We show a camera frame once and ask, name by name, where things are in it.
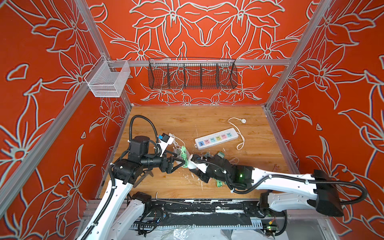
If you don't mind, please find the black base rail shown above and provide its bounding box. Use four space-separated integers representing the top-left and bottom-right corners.
131 197 286 229

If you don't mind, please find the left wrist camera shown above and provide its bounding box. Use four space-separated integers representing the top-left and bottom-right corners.
158 133 175 157

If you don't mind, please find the white multicolour power strip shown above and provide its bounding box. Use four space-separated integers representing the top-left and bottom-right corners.
195 128 239 150

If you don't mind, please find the black allen key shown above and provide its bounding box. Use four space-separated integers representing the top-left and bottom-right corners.
134 171 154 187

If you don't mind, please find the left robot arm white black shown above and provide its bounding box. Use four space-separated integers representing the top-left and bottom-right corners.
78 115 185 240

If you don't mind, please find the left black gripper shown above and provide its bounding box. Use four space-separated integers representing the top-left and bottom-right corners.
142 148 185 173

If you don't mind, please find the white power strip cable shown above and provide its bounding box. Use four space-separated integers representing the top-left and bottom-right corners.
227 116 248 151

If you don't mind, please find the green charger plug upper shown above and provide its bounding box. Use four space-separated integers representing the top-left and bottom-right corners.
217 152 225 159

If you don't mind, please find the white charger plug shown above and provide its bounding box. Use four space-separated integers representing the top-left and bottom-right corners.
188 161 199 170

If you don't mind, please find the clear plastic wall bin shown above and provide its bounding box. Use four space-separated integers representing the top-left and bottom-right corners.
85 57 131 98

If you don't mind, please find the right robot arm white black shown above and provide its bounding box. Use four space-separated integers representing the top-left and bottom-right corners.
188 155 368 217

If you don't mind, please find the white socket cube cable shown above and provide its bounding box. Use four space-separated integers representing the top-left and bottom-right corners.
169 133 187 148

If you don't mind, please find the black wire wall basket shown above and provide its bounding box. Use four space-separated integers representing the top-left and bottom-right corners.
148 57 239 90

